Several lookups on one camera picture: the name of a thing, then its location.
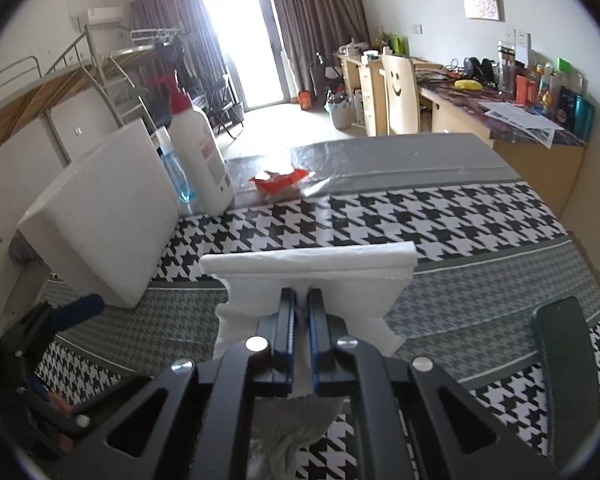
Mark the white trash bin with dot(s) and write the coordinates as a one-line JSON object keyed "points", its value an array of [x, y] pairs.
{"points": [[340, 110]]}

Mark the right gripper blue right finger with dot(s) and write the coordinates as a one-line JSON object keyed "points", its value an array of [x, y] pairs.
{"points": [[328, 375]]}

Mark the black phone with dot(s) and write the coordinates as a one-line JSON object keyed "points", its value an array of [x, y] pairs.
{"points": [[569, 369]]}

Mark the wooden smiley face chair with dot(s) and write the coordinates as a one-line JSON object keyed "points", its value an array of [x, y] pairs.
{"points": [[402, 96]]}

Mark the brown curtain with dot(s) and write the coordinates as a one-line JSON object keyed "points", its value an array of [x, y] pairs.
{"points": [[204, 65], [309, 27]]}

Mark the grey cloth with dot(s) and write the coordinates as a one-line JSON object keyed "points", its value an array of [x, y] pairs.
{"points": [[280, 427]]}

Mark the white pump bottle red cap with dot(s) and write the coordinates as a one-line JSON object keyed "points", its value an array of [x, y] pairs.
{"points": [[194, 143]]}

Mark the white tissue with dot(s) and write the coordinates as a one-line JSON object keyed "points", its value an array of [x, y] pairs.
{"points": [[359, 283]]}

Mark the houndstooth tablecloth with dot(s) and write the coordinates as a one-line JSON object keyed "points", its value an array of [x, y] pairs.
{"points": [[307, 317]]}

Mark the metal bunk bed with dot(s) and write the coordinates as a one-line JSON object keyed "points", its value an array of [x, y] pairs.
{"points": [[27, 92]]}

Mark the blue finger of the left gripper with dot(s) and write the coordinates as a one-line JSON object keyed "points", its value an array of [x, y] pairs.
{"points": [[77, 312]]}

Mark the glass balcony door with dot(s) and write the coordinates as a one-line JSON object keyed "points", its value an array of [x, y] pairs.
{"points": [[252, 50]]}

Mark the left brown curtain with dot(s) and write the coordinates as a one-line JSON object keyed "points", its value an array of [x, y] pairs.
{"points": [[204, 65]]}

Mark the white styrofoam box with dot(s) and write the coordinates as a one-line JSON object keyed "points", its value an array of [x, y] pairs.
{"points": [[104, 221]]}

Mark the clear blue water bottle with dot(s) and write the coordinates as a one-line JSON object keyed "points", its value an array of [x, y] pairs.
{"points": [[172, 165]]}

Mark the right brown curtain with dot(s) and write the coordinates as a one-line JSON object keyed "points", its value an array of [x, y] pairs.
{"points": [[309, 27]]}

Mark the long wooden desk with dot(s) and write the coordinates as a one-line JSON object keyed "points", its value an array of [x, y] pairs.
{"points": [[552, 172]]}

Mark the white air conditioner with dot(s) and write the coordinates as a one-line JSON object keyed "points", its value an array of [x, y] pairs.
{"points": [[103, 16]]}

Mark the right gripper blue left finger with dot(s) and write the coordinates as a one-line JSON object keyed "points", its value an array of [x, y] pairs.
{"points": [[276, 373]]}

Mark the black folding chair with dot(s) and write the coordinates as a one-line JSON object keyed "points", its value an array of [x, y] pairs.
{"points": [[224, 108]]}

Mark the yellow object on desk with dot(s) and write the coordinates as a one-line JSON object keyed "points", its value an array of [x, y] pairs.
{"points": [[467, 85]]}

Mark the red snack wrapper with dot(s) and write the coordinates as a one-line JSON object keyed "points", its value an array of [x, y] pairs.
{"points": [[273, 185]]}

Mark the printed paper sheets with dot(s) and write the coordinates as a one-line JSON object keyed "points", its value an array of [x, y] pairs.
{"points": [[540, 128]]}

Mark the orange floor container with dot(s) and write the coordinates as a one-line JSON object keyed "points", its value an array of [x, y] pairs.
{"points": [[305, 100]]}

